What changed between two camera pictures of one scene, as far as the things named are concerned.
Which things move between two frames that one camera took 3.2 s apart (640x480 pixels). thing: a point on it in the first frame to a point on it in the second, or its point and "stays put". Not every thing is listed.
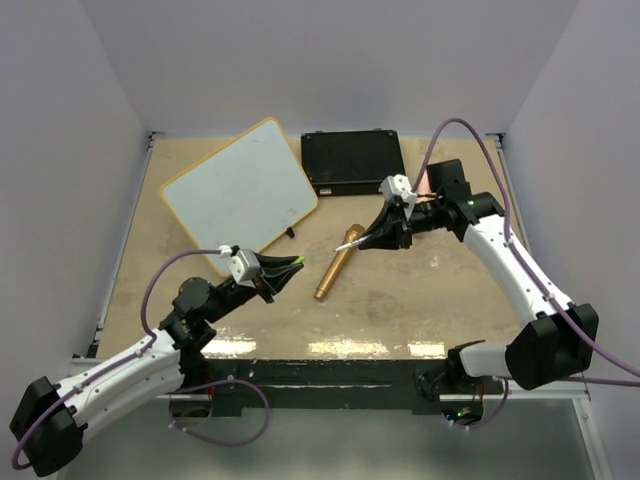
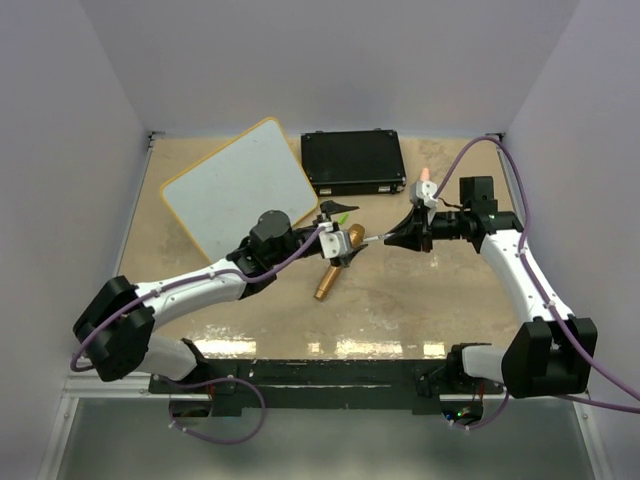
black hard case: (351, 162) stays put
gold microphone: (355, 233) stays put
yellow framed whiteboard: (248, 190) stays put
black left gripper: (275, 272) to (330, 209)
